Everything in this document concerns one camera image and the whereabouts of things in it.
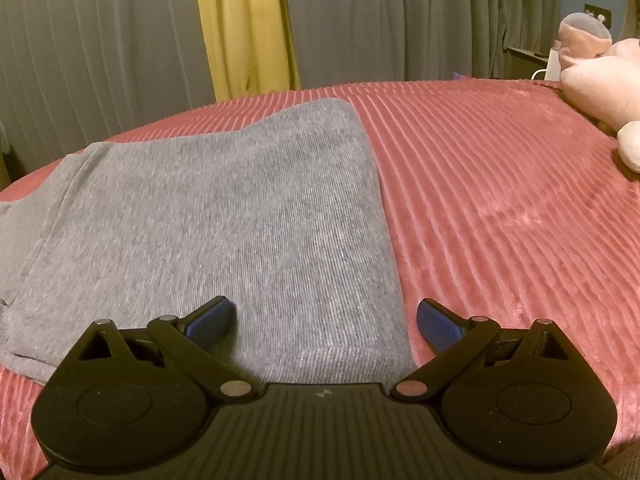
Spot pink plush toy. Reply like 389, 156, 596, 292
555, 12, 640, 130

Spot yellow curtain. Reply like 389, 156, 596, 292
192, 0, 301, 102

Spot olive padded headboard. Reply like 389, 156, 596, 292
624, 0, 640, 39

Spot beige plush toy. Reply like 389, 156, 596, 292
614, 121, 640, 174

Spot grey curtain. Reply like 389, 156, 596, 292
0, 0, 217, 182
280, 0, 559, 89

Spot pink ribbed blanket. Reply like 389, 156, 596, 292
0, 79, 640, 467

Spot wall socket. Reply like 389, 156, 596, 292
583, 4, 612, 29

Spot white charging cable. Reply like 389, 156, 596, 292
532, 48, 561, 81

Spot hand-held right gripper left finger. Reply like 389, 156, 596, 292
64, 296, 252, 400

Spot dark nightstand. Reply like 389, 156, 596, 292
504, 46, 561, 81

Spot grey pants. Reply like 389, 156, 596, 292
0, 97, 419, 382

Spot person's grey clothing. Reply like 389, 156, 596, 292
604, 444, 640, 480

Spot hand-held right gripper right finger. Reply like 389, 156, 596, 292
390, 297, 572, 401

